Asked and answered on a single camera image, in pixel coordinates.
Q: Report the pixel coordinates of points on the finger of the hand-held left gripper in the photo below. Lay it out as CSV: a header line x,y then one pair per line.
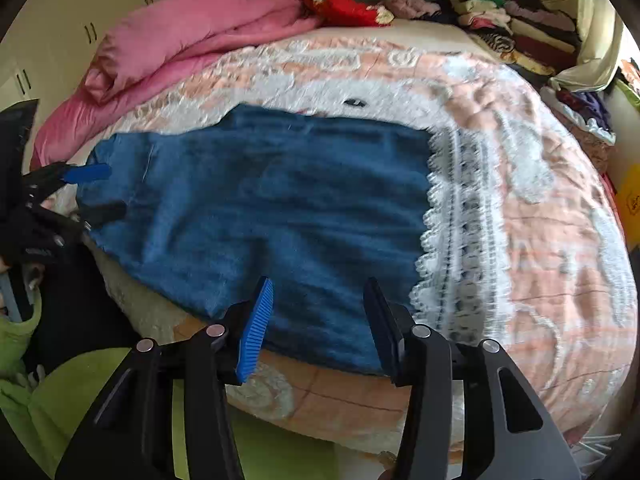
x,y
102,212
87,172

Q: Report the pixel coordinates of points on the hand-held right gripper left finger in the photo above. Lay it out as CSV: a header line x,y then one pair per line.
x,y
257,320

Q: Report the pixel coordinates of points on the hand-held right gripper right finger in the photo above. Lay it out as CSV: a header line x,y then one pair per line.
x,y
385,327

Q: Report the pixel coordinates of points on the blue denim pants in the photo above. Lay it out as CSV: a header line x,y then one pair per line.
x,y
250,210

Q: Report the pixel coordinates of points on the pink quilt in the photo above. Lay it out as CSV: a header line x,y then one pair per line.
x,y
175,45

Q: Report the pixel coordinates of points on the peach and white bedspread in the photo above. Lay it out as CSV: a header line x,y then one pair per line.
x,y
525,260

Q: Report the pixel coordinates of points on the lime green cloth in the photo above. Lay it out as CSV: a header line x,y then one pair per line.
x,y
50,390

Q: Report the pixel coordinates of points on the white wardrobe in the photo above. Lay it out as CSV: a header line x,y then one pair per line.
x,y
75,10

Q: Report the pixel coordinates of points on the small dark object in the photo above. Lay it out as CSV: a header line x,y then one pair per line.
x,y
355,103

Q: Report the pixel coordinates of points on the purple clothes pile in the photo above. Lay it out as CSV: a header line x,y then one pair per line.
x,y
590,110

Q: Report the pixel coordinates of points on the red patterned cloth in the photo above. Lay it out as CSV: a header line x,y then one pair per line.
x,y
345,5

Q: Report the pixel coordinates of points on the mauve knitted garment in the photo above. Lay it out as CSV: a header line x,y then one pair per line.
x,y
410,2

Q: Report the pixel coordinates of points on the stack of folded clothes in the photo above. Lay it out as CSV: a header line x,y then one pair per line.
x,y
525,30

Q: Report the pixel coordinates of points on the cream curtain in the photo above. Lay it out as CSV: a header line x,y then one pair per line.
x,y
595,60

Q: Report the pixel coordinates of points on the clothes pile on windowsill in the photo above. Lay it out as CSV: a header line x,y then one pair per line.
x,y
631,77

